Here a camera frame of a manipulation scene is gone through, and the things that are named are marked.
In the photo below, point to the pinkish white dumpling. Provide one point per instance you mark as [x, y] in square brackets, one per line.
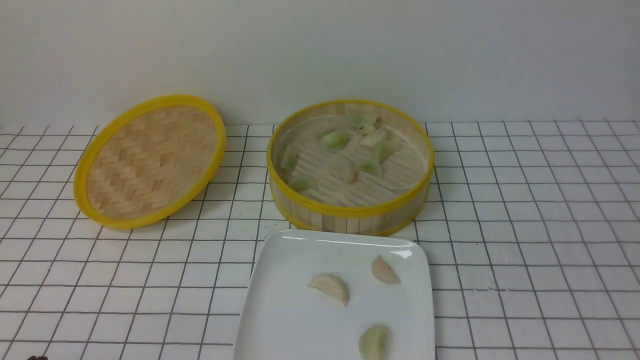
[383, 272]

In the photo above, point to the green dumpling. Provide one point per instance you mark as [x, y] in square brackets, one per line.
[371, 167]
[301, 183]
[289, 159]
[383, 150]
[372, 344]
[360, 120]
[333, 140]

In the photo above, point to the white rectangular ceramic plate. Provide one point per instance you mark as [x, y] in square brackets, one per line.
[284, 319]

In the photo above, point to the pale pink dumpling centre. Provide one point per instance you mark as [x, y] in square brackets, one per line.
[349, 175]

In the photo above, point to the yellow rimmed bamboo steamer basket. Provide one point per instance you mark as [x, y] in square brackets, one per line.
[372, 205]

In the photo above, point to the green dumpling back top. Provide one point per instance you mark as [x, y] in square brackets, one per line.
[360, 120]

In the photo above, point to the yellow rimmed bamboo steamer lid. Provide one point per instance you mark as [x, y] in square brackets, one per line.
[150, 162]

